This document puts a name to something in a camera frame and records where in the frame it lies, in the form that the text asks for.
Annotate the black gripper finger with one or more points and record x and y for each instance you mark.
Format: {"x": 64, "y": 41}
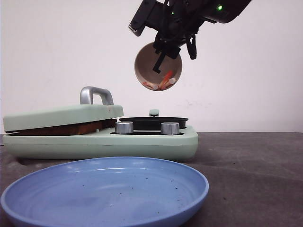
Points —
{"x": 156, "y": 67}

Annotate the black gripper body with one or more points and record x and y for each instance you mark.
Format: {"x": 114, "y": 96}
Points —
{"x": 179, "y": 24}

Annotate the beige ribbed bowl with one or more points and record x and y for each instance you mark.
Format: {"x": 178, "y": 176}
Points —
{"x": 146, "y": 59}

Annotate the orange white shrimp pieces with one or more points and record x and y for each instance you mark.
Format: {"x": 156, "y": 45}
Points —
{"x": 167, "y": 81}

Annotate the breakfast maker hinged lid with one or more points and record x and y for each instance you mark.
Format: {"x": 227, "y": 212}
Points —
{"x": 96, "y": 104}

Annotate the bread slice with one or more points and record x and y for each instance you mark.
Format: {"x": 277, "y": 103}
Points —
{"x": 108, "y": 123}
{"x": 64, "y": 130}

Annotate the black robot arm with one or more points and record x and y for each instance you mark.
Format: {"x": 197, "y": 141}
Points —
{"x": 222, "y": 11}

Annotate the black round frying pan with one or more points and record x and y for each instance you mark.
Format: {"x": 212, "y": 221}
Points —
{"x": 153, "y": 122}

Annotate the right silver knob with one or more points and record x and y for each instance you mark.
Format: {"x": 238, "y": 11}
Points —
{"x": 169, "y": 128}

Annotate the silver knob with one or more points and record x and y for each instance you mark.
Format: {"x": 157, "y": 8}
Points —
{"x": 169, "y": 128}
{"x": 124, "y": 127}

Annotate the left silver knob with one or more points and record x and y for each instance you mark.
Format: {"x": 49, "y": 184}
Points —
{"x": 124, "y": 127}

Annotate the blue plate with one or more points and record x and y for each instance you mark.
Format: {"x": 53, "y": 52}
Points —
{"x": 107, "y": 192}

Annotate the grey table mat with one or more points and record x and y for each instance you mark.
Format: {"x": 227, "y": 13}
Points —
{"x": 255, "y": 179}

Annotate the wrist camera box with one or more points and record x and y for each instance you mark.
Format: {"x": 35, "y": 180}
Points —
{"x": 150, "y": 14}

